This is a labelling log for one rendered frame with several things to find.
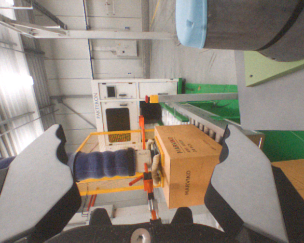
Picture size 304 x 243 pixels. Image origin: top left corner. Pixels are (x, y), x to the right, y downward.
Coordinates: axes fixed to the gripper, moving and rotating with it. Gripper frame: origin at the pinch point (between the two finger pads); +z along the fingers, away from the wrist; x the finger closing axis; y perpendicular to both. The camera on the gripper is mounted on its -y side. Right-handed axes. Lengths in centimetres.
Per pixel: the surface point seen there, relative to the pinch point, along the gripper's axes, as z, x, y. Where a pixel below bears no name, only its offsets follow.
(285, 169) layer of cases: 38, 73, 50
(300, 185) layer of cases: 26, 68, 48
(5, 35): 669, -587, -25
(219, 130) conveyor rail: 65, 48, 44
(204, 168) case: 51, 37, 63
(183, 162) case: 51, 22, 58
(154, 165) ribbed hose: 59, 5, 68
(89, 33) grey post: 339, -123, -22
